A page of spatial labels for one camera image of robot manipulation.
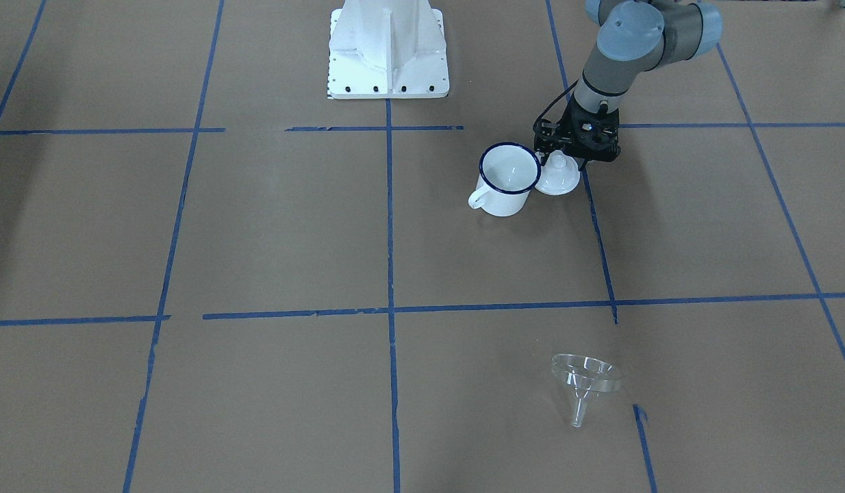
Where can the white ceramic lid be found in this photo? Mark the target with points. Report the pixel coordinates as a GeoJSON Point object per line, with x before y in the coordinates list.
{"type": "Point", "coordinates": [560, 174]}

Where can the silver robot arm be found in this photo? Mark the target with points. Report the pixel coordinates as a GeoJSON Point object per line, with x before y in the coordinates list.
{"type": "Point", "coordinates": [636, 37]}

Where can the white patterned mug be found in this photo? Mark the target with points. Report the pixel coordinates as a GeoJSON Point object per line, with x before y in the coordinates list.
{"type": "Point", "coordinates": [507, 173]}

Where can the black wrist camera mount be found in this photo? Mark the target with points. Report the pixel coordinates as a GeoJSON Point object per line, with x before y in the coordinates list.
{"type": "Point", "coordinates": [579, 133]}

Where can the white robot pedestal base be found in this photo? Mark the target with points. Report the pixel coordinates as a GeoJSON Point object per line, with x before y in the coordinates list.
{"type": "Point", "coordinates": [387, 49]}

